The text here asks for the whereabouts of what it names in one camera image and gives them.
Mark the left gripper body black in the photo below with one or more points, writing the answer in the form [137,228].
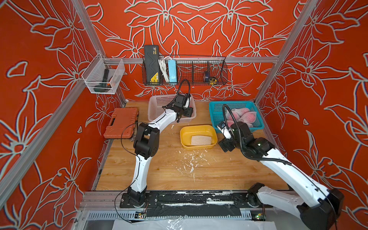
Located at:
[186,112]

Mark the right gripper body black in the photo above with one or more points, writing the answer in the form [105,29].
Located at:
[230,143]

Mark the white foam net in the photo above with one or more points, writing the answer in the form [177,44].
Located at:
[200,140]

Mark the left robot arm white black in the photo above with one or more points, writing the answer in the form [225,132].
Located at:
[146,145]

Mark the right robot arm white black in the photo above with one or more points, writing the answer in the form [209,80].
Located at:
[314,204]

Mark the netted apple bottom hidden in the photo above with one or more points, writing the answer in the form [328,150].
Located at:
[249,124]

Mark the netted apple right large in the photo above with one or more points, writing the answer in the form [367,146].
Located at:
[248,117]

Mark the yellow plastic tray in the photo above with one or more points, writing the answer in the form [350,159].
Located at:
[206,130]

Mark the light blue power bank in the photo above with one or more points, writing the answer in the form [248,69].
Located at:
[172,71]

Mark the teal plastic basket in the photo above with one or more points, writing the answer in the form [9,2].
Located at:
[216,114]

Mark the small tape measure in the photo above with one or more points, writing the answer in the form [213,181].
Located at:
[213,81]

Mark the orange tool case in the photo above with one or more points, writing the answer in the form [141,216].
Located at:
[122,123]

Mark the black yellow device box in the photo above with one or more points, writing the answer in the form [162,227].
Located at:
[152,64]

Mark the dark green tool in box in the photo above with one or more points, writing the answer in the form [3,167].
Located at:
[103,86]

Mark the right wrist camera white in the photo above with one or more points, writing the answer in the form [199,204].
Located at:
[222,127]

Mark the black wire wall basket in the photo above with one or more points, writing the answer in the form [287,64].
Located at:
[197,70]

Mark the clear acrylic wall box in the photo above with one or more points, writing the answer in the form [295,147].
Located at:
[93,74]

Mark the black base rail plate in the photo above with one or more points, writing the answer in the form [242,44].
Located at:
[195,204]

